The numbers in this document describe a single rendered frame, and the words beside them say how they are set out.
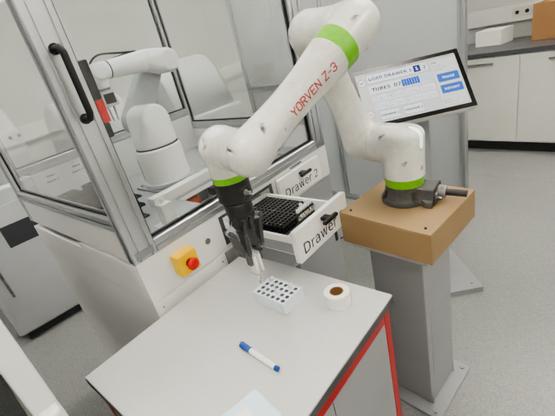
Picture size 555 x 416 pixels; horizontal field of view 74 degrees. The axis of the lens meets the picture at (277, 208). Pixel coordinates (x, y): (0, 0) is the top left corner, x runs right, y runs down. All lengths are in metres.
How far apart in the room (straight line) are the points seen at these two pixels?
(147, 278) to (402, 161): 0.85
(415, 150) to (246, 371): 0.77
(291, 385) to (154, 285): 0.54
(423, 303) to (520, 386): 0.64
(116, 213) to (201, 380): 0.49
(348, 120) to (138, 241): 0.74
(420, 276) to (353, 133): 0.52
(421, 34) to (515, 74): 1.40
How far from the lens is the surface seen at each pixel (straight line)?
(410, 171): 1.21
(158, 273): 1.21
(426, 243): 1.14
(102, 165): 1.08
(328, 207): 1.20
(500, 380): 1.90
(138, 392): 1.06
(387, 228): 1.18
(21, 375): 0.88
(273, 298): 1.07
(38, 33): 1.07
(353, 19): 0.97
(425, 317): 1.44
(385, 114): 1.85
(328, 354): 0.94
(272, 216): 1.28
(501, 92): 3.93
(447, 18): 2.60
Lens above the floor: 1.45
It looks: 25 degrees down
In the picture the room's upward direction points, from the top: 14 degrees counter-clockwise
